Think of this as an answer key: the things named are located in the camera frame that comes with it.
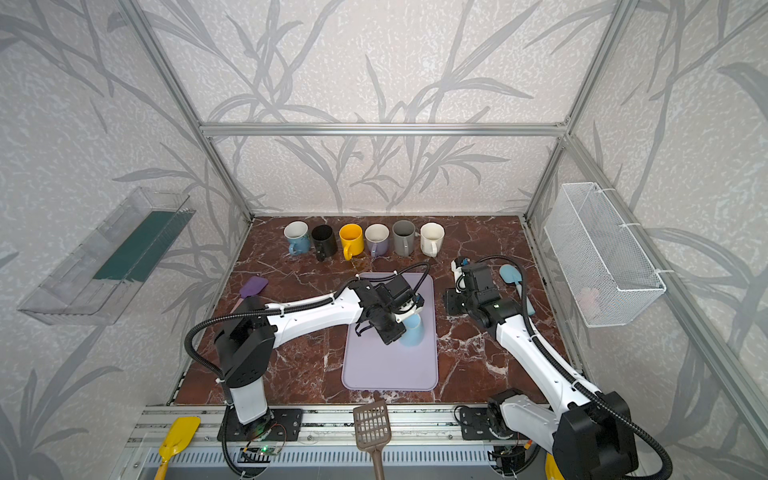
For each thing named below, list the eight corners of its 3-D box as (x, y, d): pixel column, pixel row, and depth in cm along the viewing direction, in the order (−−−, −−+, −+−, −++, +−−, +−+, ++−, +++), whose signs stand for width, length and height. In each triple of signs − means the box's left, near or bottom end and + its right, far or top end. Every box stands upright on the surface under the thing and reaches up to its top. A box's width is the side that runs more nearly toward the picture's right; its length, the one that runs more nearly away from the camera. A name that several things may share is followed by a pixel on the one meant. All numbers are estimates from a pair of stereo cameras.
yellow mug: (340, 263, 108) (336, 248, 101) (345, 239, 115) (341, 223, 108) (363, 263, 108) (360, 248, 101) (365, 239, 115) (363, 223, 108)
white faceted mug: (421, 265, 107) (422, 247, 99) (419, 241, 114) (421, 222, 106) (443, 265, 107) (446, 247, 99) (440, 241, 114) (443, 222, 106)
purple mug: (374, 263, 108) (372, 248, 101) (364, 243, 115) (362, 227, 107) (396, 255, 111) (396, 239, 104) (385, 235, 117) (384, 219, 110)
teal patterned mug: (295, 263, 109) (286, 245, 100) (290, 241, 115) (282, 223, 107) (316, 256, 110) (309, 238, 102) (310, 235, 117) (303, 217, 109)
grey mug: (386, 256, 110) (384, 236, 102) (399, 236, 116) (398, 216, 108) (406, 264, 108) (406, 245, 99) (418, 243, 114) (419, 223, 105)
